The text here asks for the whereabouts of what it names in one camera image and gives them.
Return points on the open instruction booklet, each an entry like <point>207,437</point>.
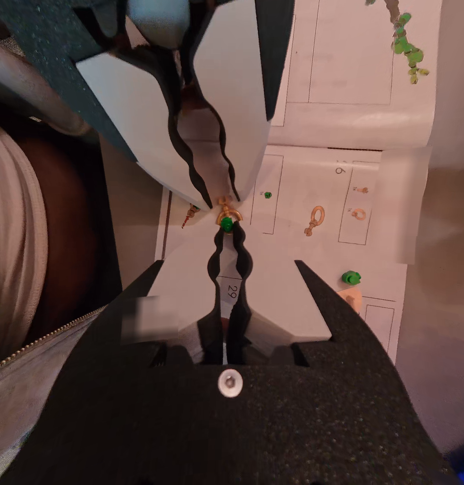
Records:
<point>304,182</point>

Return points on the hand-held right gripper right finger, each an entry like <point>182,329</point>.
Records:
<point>281,295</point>

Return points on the green stud piece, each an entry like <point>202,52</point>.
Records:
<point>351,277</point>
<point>227,224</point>

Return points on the grey desk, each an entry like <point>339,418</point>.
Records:
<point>133,197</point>

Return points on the person's left forearm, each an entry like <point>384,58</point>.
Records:
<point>65,227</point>

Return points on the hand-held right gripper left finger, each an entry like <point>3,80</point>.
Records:
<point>186,272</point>

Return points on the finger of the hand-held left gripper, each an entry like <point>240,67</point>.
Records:
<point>133,113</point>
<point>239,94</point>

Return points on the pink petal piece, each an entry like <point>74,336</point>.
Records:
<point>349,298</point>

